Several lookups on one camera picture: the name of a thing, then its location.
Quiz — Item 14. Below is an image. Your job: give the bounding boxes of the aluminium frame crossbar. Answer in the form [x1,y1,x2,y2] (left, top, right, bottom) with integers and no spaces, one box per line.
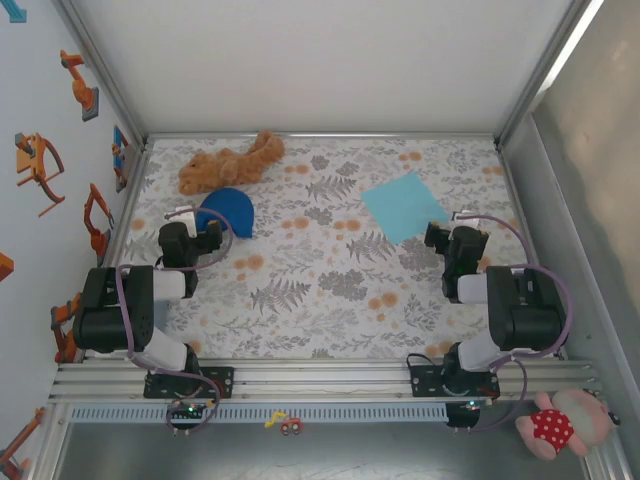
[144,131,501,141]

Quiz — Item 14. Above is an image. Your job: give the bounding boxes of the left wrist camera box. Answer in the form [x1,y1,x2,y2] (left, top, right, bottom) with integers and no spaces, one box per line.
[164,204,199,236]

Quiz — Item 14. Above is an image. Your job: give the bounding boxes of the light blue cloth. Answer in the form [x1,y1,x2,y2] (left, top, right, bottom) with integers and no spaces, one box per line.
[360,172,451,246]

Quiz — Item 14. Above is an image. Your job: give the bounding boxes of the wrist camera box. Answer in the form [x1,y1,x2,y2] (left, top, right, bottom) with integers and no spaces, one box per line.
[164,204,199,236]
[452,210,490,236]

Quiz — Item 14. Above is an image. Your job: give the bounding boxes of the aluminium frame post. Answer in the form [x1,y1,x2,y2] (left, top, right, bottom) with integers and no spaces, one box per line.
[492,0,606,151]
[52,0,150,146]

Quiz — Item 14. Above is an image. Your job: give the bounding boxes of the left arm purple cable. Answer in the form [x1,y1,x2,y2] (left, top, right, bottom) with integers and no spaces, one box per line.
[115,207,235,434]

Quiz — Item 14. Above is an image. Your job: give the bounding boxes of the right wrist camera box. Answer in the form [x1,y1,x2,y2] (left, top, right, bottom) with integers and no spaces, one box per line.
[452,210,490,236]

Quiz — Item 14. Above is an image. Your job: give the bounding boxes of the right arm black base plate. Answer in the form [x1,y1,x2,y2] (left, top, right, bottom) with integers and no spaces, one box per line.
[408,364,501,399]

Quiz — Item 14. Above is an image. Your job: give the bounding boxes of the blue fabric cap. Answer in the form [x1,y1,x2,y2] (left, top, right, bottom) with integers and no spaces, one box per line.
[198,188,255,240]

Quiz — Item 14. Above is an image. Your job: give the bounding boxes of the floral patterned table mat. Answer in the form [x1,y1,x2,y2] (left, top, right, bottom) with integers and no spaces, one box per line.
[94,137,556,360]

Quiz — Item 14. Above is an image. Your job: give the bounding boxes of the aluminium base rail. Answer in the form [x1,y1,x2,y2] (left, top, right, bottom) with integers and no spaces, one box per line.
[48,355,601,404]

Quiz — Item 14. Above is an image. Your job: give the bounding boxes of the white slotted cable duct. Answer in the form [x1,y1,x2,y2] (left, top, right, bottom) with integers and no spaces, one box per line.
[68,403,450,424]

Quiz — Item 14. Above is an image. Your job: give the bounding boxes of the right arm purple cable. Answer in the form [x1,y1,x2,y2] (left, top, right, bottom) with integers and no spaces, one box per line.
[464,213,571,434]

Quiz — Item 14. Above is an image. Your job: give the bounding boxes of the brown teddy bear plush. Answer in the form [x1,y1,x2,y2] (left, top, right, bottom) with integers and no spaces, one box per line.
[178,130,286,197]

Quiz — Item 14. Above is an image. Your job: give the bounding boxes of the pink plush doll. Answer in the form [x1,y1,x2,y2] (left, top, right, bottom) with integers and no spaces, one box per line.
[515,388,622,461]

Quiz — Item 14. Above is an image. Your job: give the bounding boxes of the orange gripper wall sticker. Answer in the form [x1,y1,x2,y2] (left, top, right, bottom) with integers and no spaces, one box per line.
[13,132,66,219]

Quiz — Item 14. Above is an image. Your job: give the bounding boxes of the blue and orange sticker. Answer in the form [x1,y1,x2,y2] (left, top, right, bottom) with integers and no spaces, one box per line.
[112,124,130,194]

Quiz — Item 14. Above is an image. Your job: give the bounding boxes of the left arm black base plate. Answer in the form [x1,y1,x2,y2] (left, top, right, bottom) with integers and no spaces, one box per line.
[143,366,236,400]

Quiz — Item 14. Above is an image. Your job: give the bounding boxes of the thin black cable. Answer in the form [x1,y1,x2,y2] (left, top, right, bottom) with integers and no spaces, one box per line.
[405,352,449,386]

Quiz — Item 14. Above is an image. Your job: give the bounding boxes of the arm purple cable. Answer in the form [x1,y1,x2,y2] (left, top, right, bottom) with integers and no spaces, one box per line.
[115,207,235,434]
[464,213,571,434]

